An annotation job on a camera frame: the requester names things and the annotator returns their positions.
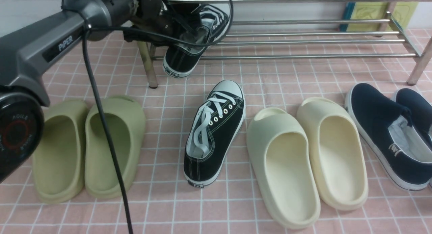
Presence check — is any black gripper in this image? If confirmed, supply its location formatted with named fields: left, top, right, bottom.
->
left=135, top=0, right=189, bottom=37

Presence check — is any black canvas sneaker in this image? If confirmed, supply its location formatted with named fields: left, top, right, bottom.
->
left=183, top=80, right=245, bottom=188
left=163, top=4, right=233, bottom=78

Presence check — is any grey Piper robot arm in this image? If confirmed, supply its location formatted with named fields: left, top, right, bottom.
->
left=0, top=0, right=186, bottom=182

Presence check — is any steel shoe rack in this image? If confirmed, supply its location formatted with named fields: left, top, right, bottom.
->
left=135, top=0, right=432, bottom=89

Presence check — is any left navy slip-on shoe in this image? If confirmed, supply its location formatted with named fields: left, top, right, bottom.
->
left=345, top=83, right=432, bottom=192

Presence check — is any navy slip-on shoe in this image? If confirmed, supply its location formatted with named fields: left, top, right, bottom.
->
left=345, top=83, right=432, bottom=192
left=387, top=88, right=432, bottom=191

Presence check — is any right navy slip-on shoe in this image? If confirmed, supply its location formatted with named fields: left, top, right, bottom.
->
left=387, top=88, right=432, bottom=191

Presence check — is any right green foam slide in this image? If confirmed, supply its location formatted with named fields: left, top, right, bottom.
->
left=84, top=96, right=147, bottom=199

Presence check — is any green foam slide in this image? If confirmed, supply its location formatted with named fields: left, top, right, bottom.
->
left=32, top=100, right=89, bottom=204
left=84, top=96, right=147, bottom=199

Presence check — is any left green foam slide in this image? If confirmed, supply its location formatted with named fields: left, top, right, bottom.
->
left=32, top=100, right=89, bottom=204

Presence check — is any left cream foam slide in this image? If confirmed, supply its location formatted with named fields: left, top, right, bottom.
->
left=246, top=107, right=321, bottom=229

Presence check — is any cream foam slide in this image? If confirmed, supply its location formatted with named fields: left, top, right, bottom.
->
left=246, top=107, right=321, bottom=229
left=296, top=97, right=369, bottom=211

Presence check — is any pink checkered tablecloth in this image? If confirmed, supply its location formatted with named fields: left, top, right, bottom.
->
left=1, top=33, right=431, bottom=234

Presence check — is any right cream foam slide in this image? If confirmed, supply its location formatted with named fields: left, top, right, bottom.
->
left=296, top=97, right=369, bottom=211

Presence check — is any teal and yellow book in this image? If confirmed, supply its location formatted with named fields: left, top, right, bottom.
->
left=339, top=2, right=418, bottom=31

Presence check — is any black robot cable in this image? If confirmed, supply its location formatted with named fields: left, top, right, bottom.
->
left=61, top=0, right=234, bottom=234

